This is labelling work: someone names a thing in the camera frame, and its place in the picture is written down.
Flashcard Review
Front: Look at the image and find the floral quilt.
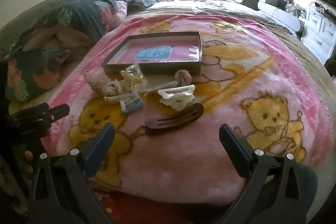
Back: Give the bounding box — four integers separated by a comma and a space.
5, 0, 129, 101

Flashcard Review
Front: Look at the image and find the brown banana hair clip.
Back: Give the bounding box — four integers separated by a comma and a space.
145, 103, 205, 135

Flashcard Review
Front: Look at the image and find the white claw hair clip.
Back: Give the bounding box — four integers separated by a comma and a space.
157, 84, 196, 110

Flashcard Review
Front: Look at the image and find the teal cloth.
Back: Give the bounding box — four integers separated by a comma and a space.
291, 165, 319, 215

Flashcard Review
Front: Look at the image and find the pink pompom hair clip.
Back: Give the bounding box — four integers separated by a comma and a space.
175, 69, 193, 85

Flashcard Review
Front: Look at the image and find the pink bear printed blanket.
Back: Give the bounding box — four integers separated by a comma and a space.
49, 14, 330, 207

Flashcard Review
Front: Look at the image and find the pearl flower hair accessory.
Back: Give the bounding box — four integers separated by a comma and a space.
106, 82, 124, 96

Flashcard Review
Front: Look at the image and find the white dresser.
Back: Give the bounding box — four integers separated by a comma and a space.
301, 7, 336, 58

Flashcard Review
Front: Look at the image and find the white rounded bench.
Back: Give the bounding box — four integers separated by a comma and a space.
257, 1, 305, 34

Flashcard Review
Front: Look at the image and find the white patterned cloth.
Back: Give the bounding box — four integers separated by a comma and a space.
193, 0, 263, 17

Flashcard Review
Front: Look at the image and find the person's left hand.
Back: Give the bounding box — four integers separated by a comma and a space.
22, 150, 36, 173

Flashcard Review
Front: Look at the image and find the clear plastic packet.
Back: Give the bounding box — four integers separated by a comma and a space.
147, 81, 177, 93

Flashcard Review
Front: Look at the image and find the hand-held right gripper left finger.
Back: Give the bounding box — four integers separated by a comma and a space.
28, 123, 115, 224

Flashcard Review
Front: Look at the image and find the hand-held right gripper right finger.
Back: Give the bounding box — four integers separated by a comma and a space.
219, 123, 307, 224

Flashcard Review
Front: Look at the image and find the cream spiral hair tie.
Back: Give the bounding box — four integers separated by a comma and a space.
102, 93, 132, 105

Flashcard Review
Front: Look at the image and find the shallow cardboard box pink inside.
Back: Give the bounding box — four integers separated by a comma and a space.
101, 31, 202, 76

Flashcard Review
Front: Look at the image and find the red cloth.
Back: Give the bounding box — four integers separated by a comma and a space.
87, 186, 237, 224

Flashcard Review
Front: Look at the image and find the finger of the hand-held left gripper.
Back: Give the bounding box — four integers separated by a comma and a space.
9, 103, 71, 126

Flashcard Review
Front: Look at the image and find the blue card of hairpins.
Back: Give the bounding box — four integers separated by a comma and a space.
119, 93, 143, 114

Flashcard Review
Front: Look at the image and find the purple pillow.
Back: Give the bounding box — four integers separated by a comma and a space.
129, 0, 156, 8

